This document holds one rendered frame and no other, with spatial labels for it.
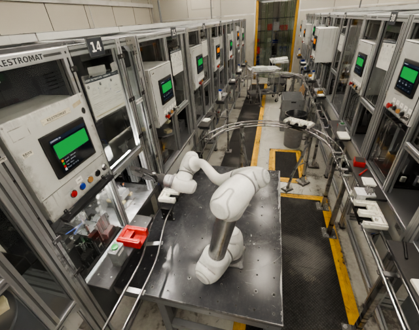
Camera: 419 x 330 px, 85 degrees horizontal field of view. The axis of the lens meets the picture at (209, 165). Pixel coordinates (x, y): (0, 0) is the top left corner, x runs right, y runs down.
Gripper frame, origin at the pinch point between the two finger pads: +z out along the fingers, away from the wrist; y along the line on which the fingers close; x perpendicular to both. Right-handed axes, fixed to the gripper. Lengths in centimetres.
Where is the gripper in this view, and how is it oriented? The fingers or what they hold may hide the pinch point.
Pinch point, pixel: (135, 171)
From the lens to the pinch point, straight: 159.3
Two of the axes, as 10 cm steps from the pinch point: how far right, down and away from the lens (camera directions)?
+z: -9.6, -2.7, 0.2
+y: 0.9, -4.2, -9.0
